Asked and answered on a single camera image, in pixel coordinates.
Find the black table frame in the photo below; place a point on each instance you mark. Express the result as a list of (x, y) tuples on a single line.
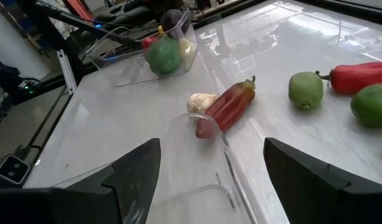
[(365, 9)]

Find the white garlic bulb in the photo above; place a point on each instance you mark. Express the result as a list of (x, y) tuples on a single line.
[(202, 102)]

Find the pale yellow toy vegetable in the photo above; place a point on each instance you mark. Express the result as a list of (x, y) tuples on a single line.
[(187, 46)]

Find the green lime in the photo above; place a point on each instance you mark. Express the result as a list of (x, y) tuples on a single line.
[(305, 90), (373, 104)]

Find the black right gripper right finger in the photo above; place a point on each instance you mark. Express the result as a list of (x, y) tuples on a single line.
[(334, 202)]

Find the black diagonal frame strut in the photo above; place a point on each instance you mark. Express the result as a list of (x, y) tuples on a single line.
[(79, 23)]

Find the black depth camera box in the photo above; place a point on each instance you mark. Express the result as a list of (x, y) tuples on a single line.
[(13, 169)]

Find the dark maroon chili pepper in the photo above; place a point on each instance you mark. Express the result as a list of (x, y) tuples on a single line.
[(171, 18)]

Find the green bell pepper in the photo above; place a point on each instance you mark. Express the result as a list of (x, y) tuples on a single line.
[(163, 56)]

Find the clear plastic bin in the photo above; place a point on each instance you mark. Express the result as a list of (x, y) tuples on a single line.
[(128, 68), (194, 174)]

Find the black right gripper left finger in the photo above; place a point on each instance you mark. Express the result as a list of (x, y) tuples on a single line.
[(69, 205)]

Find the silver aluminium extrusion bar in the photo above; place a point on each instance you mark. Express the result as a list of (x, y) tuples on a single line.
[(66, 71)]

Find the red green long pepper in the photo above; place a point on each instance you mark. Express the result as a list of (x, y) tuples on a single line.
[(228, 107)]

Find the red chili pepper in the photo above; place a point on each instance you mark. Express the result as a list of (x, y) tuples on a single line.
[(356, 77)]

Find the red bell pepper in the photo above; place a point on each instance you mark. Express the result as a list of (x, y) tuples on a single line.
[(149, 42)]

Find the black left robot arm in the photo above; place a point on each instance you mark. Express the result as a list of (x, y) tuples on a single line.
[(128, 15)]

